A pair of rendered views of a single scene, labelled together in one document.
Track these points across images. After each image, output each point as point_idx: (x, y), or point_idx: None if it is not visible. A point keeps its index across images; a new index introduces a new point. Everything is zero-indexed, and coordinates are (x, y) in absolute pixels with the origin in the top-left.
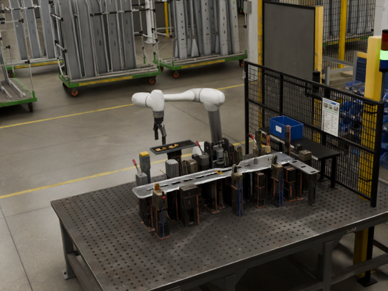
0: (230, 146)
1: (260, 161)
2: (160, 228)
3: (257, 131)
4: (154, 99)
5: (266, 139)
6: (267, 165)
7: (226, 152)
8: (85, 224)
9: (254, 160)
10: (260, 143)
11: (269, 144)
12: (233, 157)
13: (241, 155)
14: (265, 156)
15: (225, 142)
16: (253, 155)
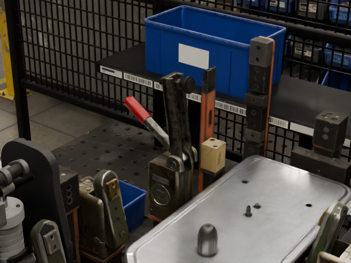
0: (62, 186)
1: (220, 230)
2: None
3: (176, 81)
4: None
5: (201, 111)
6: (272, 253)
7: (49, 227)
8: None
9: (205, 238)
10: (189, 136)
11: (212, 132)
12: (77, 231)
13: (117, 217)
14: (214, 191)
15: (32, 167)
16: (153, 193)
